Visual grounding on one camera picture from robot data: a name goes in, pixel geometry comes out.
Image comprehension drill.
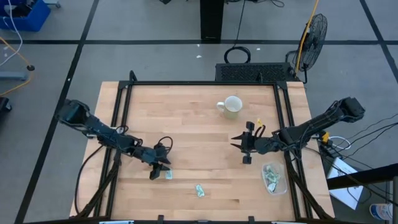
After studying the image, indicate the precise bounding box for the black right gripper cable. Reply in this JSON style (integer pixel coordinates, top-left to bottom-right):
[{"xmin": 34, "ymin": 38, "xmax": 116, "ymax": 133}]
[{"xmin": 254, "ymin": 124, "xmax": 267, "ymax": 139}]

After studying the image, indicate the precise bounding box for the black crossbar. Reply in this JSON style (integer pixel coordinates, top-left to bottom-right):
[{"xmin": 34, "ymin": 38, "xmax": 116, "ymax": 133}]
[{"xmin": 326, "ymin": 163, "xmax": 398, "ymax": 190}]

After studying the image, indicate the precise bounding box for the white floor cable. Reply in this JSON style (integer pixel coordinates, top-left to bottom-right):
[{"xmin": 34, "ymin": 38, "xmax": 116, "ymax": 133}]
[{"xmin": 0, "ymin": 0, "xmax": 24, "ymax": 68}]

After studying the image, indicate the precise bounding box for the black floor fan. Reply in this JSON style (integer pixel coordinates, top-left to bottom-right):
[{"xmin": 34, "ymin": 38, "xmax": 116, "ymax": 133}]
[{"xmin": 285, "ymin": 13, "xmax": 328, "ymax": 84}]

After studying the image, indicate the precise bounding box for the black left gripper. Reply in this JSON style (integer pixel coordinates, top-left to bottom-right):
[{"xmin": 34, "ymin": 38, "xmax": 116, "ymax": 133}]
[{"xmin": 133, "ymin": 145, "xmax": 172, "ymax": 181}]

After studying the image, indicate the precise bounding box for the black metal table frame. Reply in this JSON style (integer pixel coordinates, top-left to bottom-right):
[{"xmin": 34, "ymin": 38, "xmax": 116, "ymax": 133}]
[{"xmin": 74, "ymin": 70, "xmax": 335, "ymax": 224}]

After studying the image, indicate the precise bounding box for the yellow hanging cable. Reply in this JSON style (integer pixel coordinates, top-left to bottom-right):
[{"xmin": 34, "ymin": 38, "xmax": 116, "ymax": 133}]
[{"xmin": 294, "ymin": 0, "xmax": 320, "ymax": 75}]

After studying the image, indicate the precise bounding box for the blue plastic bin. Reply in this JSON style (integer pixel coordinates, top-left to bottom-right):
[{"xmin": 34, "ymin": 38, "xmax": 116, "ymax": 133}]
[{"xmin": 0, "ymin": 0, "xmax": 51, "ymax": 32}]

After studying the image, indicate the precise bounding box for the black hanging cable with coil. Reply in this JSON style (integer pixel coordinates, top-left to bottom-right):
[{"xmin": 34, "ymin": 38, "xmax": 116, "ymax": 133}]
[{"xmin": 223, "ymin": 0, "xmax": 251, "ymax": 65}]

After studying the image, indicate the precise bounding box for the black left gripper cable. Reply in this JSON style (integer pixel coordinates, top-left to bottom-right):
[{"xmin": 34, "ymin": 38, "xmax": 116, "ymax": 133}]
[{"xmin": 154, "ymin": 136, "xmax": 174, "ymax": 153}]

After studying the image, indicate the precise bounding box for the black upright column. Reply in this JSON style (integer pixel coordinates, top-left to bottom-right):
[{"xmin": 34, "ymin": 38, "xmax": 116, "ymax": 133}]
[{"xmin": 200, "ymin": 0, "xmax": 225, "ymax": 41}]

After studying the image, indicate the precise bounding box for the black vented computer case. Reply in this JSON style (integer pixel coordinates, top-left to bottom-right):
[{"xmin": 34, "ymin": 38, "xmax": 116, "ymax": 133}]
[{"xmin": 215, "ymin": 62, "xmax": 301, "ymax": 83}]

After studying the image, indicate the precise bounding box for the clear plastic bottle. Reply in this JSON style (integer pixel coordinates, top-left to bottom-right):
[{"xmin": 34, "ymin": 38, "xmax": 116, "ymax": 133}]
[{"xmin": 369, "ymin": 202, "xmax": 394, "ymax": 222}]

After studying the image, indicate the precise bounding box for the white looped cable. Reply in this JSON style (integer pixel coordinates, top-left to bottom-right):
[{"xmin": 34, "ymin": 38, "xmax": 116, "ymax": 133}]
[{"xmin": 328, "ymin": 136, "xmax": 352, "ymax": 151}]

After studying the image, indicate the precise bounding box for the clear plastic bin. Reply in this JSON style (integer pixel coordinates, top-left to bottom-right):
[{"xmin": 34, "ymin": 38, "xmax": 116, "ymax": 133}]
[{"xmin": 261, "ymin": 161, "xmax": 289, "ymax": 196}]

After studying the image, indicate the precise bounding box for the yellow floor cable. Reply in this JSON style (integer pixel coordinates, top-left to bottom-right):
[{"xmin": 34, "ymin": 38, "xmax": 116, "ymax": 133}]
[{"xmin": 0, "ymin": 36, "xmax": 34, "ymax": 96}]

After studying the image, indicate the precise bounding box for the black left arm base cable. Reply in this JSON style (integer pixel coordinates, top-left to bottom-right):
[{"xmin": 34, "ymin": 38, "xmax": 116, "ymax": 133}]
[{"xmin": 73, "ymin": 144, "xmax": 105, "ymax": 215}]

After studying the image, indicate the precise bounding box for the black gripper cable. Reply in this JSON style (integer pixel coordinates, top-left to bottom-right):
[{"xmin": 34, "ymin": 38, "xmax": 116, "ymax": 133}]
[
  {"xmin": 254, "ymin": 124, "xmax": 267, "ymax": 139},
  {"xmin": 154, "ymin": 136, "xmax": 174, "ymax": 153}
]

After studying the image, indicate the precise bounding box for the pale green ceramic mug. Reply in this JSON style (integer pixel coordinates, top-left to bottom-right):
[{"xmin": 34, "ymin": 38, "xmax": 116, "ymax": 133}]
[{"xmin": 216, "ymin": 95, "xmax": 243, "ymax": 120}]

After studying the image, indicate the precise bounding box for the white cardboard box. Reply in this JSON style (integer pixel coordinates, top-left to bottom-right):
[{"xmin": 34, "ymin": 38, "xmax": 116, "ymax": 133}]
[{"xmin": 326, "ymin": 157, "xmax": 364, "ymax": 211}]

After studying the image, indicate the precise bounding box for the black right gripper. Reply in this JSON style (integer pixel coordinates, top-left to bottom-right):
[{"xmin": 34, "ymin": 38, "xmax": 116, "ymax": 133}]
[{"xmin": 230, "ymin": 121, "xmax": 279, "ymax": 165}]

